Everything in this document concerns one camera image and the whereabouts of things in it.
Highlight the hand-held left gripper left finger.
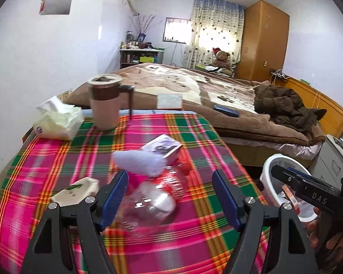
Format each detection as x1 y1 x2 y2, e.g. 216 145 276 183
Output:
20 170 130 274

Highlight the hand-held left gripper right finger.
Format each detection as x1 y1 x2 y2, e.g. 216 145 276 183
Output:
212 169 319 274

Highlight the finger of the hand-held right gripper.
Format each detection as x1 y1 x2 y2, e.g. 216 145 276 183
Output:
270 164 313 192
286 167 332 189

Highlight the white round waste bin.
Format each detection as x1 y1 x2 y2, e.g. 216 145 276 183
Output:
260 153 321 223

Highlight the orange paper box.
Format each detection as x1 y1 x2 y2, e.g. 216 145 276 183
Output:
283 185 301 213

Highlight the beige paper carton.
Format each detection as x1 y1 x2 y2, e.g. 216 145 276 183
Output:
50 177 100 206

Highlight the short white foam net sleeve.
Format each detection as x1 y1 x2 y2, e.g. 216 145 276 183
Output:
111 150 168 177

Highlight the clear plastic bottle red label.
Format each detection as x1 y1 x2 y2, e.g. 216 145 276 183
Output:
117 161 192 234

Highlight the white printed carton box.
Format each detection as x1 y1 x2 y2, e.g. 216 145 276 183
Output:
141 134 183 166

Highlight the person's right hand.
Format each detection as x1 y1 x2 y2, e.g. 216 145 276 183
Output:
306 213 343 267

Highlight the pink bed sheet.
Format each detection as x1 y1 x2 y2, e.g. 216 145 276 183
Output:
274 143 323 160

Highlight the grey nightstand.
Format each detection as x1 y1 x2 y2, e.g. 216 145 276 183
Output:
309 134 343 177

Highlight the pink green plaid tablecloth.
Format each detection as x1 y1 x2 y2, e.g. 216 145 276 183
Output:
0 113 271 274

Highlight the dark brown jacket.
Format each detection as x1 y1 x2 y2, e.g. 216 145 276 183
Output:
254 84 327 133

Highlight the wooden bed headboard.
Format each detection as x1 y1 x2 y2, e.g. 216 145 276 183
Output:
274 76 343 137

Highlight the pink mug brown lid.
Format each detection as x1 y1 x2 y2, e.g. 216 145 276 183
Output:
88 74 135 131

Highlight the soft tissue pack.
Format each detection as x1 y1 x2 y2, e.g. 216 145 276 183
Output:
33 95 85 141

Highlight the white orange tissue box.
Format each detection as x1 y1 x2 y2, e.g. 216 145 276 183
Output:
157 93 183 110

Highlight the brown patterned bed blanket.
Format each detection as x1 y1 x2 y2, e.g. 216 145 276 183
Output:
66 63 326 147

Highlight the brown teddy bear red hat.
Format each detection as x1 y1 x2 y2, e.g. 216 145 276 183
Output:
208 47 234 76

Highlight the wooden wardrobe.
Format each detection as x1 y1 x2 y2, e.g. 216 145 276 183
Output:
234 0 290 82

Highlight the cluttered shelf desk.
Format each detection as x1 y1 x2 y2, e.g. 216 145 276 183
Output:
119 48 166 70

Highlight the heart print curtain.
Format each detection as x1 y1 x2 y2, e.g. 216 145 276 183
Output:
183 0 245 69

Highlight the vase of bare branches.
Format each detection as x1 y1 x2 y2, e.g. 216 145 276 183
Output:
129 14 156 42

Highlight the small window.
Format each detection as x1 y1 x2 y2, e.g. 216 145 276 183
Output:
163 18 193 44

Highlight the air conditioner pipe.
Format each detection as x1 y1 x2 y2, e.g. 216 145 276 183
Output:
123 0 140 16

